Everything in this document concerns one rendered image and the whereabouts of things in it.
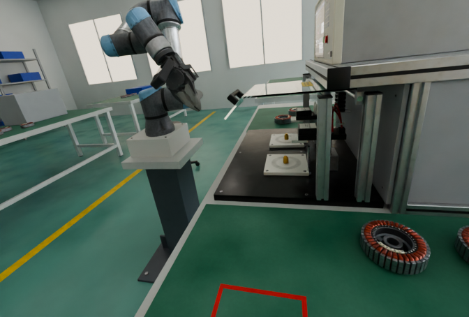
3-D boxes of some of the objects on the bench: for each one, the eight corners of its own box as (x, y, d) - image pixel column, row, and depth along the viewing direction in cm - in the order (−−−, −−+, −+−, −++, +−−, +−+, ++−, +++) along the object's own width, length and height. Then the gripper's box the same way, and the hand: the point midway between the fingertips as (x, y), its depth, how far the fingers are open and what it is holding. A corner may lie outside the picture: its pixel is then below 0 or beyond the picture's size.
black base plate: (214, 200, 68) (213, 194, 68) (248, 133, 126) (248, 129, 125) (383, 208, 56) (384, 201, 55) (335, 130, 114) (336, 126, 113)
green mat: (246, 132, 128) (246, 132, 128) (258, 108, 183) (258, 108, 183) (435, 125, 104) (435, 125, 104) (384, 100, 159) (384, 100, 159)
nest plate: (263, 175, 75) (263, 172, 75) (267, 156, 89) (267, 153, 88) (308, 176, 71) (308, 172, 71) (306, 156, 85) (306, 153, 84)
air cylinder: (322, 170, 73) (322, 156, 72) (319, 160, 80) (319, 146, 78) (338, 170, 72) (338, 156, 70) (333, 160, 79) (334, 146, 77)
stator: (366, 223, 52) (368, 211, 51) (428, 245, 45) (431, 231, 43) (353, 256, 44) (354, 242, 43) (425, 288, 37) (429, 273, 36)
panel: (385, 204, 55) (403, 83, 44) (335, 126, 114) (338, 66, 104) (390, 204, 54) (410, 83, 44) (337, 126, 114) (340, 65, 103)
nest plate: (269, 147, 97) (269, 145, 96) (271, 136, 110) (271, 134, 110) (304, 147, 93) (304, 144, 93) (302, 135, 107) (302, 133, 106)
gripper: (181, 46, 72) (218, 99, 74) (165, 63, 77) (200, 112, 79) (164, 46, 65) (206, 105, 67) (148, 65, 69) (188, 119, 72)
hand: (196, 107), depth 70 cm, fingers closed
